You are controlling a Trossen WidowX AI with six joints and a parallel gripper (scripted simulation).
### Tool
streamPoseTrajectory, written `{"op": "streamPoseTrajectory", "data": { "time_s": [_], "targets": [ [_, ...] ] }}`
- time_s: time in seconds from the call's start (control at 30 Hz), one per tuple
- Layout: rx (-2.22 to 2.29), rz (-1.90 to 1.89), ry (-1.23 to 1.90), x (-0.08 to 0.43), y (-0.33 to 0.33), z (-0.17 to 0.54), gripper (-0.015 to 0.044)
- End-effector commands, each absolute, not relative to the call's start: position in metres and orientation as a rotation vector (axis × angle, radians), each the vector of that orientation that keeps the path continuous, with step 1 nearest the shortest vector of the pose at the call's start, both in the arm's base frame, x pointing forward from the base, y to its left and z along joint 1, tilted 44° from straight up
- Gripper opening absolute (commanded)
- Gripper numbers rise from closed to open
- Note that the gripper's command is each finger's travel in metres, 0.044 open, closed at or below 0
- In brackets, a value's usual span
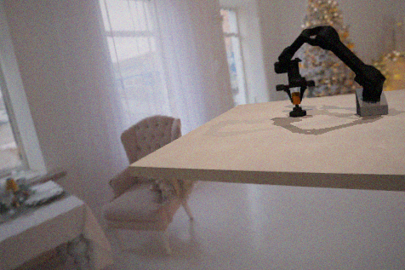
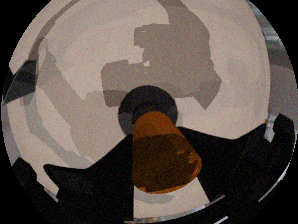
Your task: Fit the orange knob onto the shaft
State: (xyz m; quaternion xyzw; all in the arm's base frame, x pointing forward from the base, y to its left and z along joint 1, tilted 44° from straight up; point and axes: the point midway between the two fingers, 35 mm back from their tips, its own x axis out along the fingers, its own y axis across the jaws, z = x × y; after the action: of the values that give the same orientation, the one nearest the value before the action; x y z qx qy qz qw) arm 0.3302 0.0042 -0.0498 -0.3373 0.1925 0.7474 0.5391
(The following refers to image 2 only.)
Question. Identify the orange knob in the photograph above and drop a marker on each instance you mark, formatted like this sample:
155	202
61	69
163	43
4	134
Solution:
162	159

